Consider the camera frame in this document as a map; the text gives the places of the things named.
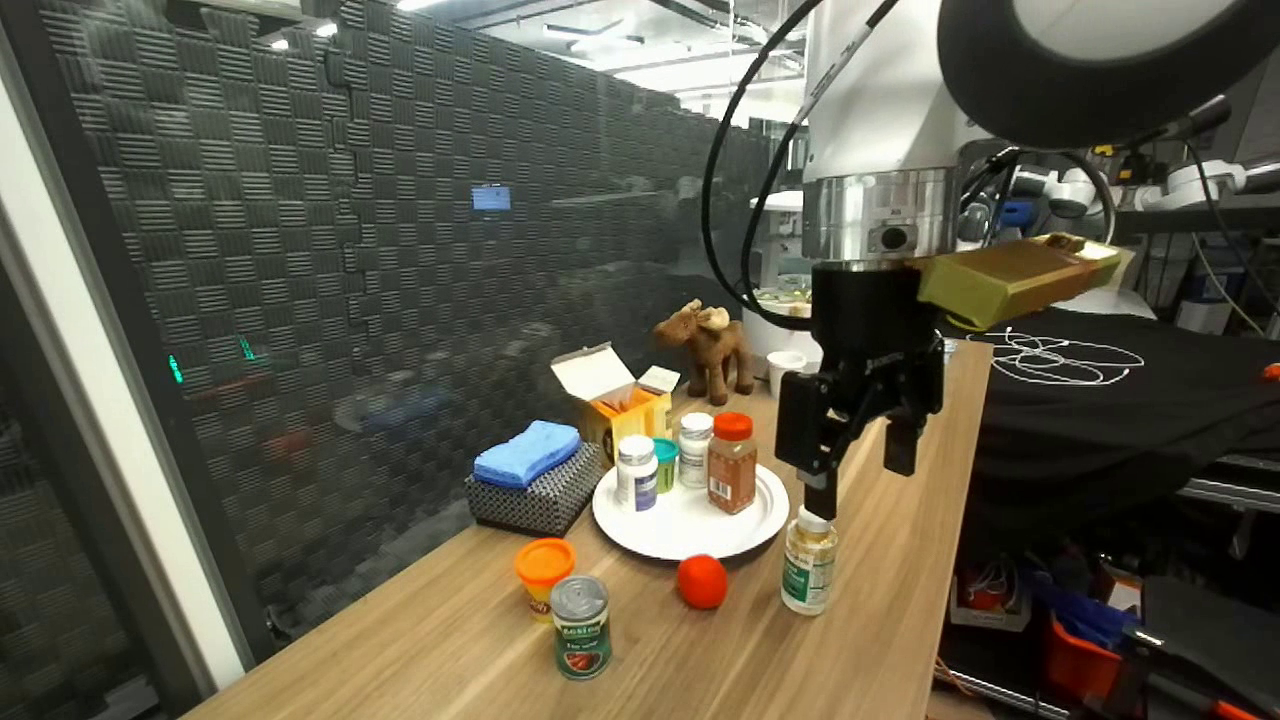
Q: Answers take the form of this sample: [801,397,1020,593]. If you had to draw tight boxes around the green label tin can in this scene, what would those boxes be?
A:
[551,577,611,676]

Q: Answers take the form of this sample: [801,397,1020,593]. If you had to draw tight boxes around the orange lid spice jar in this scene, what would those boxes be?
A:
[707,412,757,514]

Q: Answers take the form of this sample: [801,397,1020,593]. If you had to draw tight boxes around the white paper cup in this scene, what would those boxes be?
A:
[767,348,817,398]

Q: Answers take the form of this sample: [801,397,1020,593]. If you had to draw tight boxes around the orange strawberry plushie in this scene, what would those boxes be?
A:
[677,556,730,612]

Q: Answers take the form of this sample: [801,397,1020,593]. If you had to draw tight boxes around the yellow open cardboard box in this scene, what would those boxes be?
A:
[551,345,682,450]

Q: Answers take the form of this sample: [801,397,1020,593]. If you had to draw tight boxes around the black cloth covered table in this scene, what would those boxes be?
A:
[974,310,1280,535]

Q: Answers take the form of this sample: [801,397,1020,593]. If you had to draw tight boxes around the green label white pill bottle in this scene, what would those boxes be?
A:
[780,511,836,616]

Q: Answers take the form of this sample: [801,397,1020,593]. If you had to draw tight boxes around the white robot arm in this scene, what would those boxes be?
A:
[776,0,1280,521]

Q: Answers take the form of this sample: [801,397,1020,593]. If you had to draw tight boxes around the teal cap small bottle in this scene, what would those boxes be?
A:
[657,441,682,492]

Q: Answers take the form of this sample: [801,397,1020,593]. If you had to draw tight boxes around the white cable bundle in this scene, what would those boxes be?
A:
[985,329,1154,392]

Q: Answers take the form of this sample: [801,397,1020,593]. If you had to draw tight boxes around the brown moose plushie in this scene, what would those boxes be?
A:
[653,300,751,403]

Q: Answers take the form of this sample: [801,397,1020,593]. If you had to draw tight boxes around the orange lid small jar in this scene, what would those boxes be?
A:
[512,535,578,612]

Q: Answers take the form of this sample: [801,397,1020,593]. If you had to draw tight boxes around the blue sponge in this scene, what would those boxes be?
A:
[472,420,580,492]

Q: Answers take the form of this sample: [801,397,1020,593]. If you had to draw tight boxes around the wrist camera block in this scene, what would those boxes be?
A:
[922,235,1125,329]

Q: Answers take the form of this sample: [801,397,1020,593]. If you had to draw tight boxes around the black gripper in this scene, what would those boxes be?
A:
[776,263,946,521]

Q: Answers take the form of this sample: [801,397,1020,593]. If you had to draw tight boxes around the white round plate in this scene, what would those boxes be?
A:
[592,467,791,565]

